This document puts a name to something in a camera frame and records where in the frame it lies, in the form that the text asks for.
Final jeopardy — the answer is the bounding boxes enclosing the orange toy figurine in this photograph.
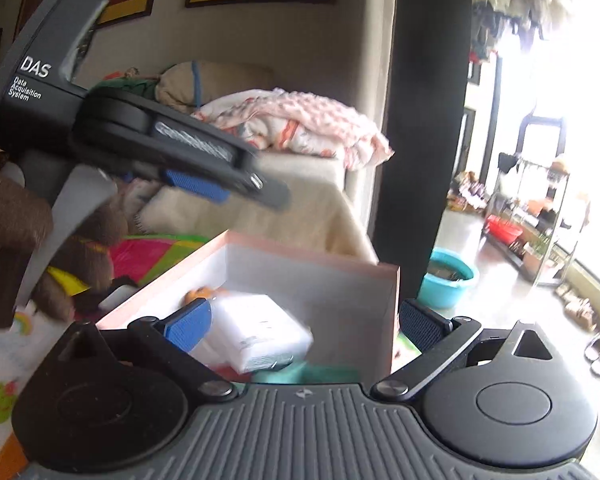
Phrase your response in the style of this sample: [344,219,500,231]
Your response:
[183,287,230,306]

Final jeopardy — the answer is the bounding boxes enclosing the white power adapter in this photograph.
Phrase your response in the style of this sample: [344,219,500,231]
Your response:
[190,292,313,374]

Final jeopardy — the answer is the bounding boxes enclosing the brown knitted gloved left hand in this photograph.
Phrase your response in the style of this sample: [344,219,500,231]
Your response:
[0,136,129,321]

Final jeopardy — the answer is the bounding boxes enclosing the teal plastic basin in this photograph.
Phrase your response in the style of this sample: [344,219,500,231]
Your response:
[417,247,479,310]

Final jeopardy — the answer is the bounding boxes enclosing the pink cardboard box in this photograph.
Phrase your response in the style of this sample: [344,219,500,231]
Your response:
[97,231,400,386]

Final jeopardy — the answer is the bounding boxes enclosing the pink patterned blanket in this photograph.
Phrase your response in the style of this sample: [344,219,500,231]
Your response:
[193,88,393,171]

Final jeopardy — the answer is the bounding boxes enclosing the green plush toy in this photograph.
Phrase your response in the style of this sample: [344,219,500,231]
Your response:
[93,70,159,101]

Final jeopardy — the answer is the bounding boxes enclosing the beige rolled cushion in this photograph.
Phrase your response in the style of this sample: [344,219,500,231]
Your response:
[155,61,276,114]

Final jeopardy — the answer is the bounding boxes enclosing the red plastic basin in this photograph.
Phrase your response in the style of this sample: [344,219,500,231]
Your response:
[486,214,524,246]

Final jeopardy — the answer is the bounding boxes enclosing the beige sofa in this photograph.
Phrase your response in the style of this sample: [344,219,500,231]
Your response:
[124,62,382,266]

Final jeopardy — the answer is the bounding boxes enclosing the metal shelf rack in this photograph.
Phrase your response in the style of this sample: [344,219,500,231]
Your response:
[482,153,588,288]

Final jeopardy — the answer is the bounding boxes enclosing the colourful cartoon play mat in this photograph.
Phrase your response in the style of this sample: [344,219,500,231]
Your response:
[0,235,207,479]

